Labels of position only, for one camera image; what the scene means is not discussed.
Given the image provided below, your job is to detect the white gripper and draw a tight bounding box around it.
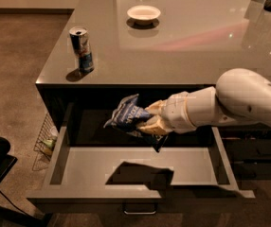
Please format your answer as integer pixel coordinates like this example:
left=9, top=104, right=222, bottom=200
left=136, top=92, right=196, bottom=135

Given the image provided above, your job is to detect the blue chip bag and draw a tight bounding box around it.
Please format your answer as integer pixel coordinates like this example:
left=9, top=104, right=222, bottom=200
left=104, top=94, right=167, bottom=152

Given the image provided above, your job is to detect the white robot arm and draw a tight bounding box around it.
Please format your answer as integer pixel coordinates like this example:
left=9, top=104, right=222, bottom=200
left=136, top=68, right=271, bottom=135

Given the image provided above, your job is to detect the open grey top drawer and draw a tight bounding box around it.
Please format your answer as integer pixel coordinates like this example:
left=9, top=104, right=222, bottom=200
left=27, top=104, right=255, bottom=213

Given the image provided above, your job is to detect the grey counter cabinet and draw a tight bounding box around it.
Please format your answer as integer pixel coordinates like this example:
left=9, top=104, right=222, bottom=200
left=34, top=0, right=271, bottom=182

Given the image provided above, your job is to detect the white bowl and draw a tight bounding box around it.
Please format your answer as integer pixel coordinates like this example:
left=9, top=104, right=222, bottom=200
left=127, top=6, right=161, bottom=26

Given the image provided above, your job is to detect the silver blue energy drink can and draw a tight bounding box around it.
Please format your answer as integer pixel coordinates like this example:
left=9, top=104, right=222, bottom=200
left=69, top=26, right=94, bottom=73

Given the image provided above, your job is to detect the metal drawer handle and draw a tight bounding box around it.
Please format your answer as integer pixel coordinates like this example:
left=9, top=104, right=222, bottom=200
left=122, top=203, right=157, bottom=216

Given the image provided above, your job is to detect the wire basket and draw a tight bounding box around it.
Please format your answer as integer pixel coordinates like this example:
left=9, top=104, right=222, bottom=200
left=32, top=113, right=58, bottom=171

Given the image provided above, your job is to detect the black cable on floor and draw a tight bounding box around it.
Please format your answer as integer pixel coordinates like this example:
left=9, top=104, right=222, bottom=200
left=0, top=186, right=32, bottom=218

